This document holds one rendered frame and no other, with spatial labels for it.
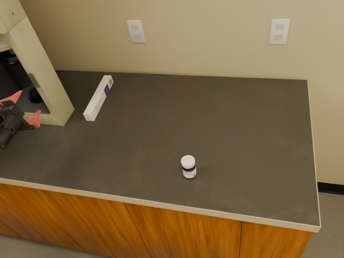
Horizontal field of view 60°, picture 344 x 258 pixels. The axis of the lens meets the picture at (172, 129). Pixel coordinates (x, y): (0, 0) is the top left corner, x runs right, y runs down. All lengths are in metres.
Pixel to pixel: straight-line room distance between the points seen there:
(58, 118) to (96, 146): 0.23
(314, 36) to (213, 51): 0.42
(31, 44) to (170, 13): 0.58
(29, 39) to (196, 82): 0.73
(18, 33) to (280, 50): 1.04
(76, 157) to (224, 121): 0.63
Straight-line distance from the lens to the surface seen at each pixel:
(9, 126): 1.12
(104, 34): 1.57
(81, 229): 1.67
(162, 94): 1.42
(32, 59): 1.27
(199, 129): 1.24
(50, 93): 1.35
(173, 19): 1.40
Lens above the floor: 1.86
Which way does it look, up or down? 47 degrees down
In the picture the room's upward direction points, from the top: 11 degrees counter-clockwise
